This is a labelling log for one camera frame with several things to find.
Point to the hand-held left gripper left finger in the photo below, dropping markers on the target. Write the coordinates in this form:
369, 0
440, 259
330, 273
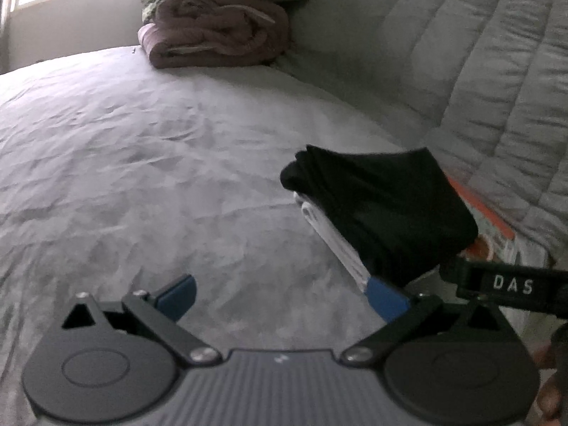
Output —
177, 297

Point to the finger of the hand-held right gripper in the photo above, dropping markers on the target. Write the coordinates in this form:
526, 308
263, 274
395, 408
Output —
450, 270

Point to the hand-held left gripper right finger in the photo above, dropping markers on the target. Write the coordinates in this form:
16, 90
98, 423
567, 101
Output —
386, 299

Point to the white garment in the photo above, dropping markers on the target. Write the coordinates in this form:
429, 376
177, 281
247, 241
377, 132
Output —
337, 244

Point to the black garment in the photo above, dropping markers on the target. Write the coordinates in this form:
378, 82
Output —
390, 204

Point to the person's right hand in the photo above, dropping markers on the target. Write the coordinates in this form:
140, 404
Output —
554, 397

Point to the orange printed box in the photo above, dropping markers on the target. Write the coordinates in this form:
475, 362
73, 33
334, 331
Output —
483, 226

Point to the bed with white sheet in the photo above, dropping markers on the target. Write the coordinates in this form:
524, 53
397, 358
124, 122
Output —
133, 164

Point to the grey quilted comforter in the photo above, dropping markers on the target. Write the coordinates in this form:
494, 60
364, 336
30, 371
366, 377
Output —
488, 75

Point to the pink folded blanket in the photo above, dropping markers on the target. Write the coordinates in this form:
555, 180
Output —
146, 40

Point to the grey curtain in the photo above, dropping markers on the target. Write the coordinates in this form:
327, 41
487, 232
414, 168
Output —
9, 22

